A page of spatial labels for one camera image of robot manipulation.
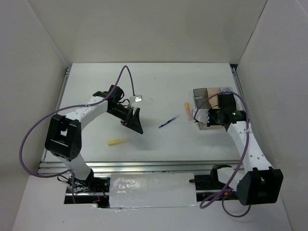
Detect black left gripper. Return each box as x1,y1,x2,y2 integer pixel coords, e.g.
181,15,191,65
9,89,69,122
107,104,143,134

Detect blue white glue jar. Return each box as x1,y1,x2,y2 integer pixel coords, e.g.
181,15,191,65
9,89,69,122
220,87,233,94

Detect blue gel pen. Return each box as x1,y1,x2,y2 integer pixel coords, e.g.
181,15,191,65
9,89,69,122
158,115,180,129

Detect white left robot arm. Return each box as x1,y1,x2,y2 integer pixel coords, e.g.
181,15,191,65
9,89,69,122
45,85,143,192

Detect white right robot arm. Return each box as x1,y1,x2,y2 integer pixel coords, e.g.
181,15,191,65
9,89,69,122
207,92,283,205

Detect yellow highlighter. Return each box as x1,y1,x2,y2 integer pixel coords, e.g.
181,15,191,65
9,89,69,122
107,138,130,146

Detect smoky plastic desk organizer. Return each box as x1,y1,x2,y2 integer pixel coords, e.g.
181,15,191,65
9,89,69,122
192,86,241,130

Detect orange pink highlighter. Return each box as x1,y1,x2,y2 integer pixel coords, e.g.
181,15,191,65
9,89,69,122
184,102,193,121

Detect white front cover plate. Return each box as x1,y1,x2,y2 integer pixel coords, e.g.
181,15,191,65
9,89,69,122
109,173,197,208

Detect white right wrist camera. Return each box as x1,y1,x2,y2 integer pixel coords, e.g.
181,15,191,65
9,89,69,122
192,109,209,123

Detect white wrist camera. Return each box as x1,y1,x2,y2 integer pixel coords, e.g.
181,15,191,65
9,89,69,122
129,95,143,106
192,109,209,123

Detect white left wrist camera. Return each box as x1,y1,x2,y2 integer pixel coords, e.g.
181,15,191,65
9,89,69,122
129,95,143,106

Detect right side aluminium rail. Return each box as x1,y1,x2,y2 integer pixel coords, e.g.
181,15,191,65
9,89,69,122
230,64,251,121

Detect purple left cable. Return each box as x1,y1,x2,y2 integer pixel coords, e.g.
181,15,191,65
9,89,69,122
19,65,135,204

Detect purple cable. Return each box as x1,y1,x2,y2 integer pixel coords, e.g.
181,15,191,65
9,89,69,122
194,92,252,218
19,65,135,204

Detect aluminium table edge rail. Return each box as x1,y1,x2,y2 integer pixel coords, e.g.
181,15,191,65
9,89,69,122
38,160,246,173

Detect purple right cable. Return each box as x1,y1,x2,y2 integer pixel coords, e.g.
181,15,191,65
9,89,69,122
194,92,252,218

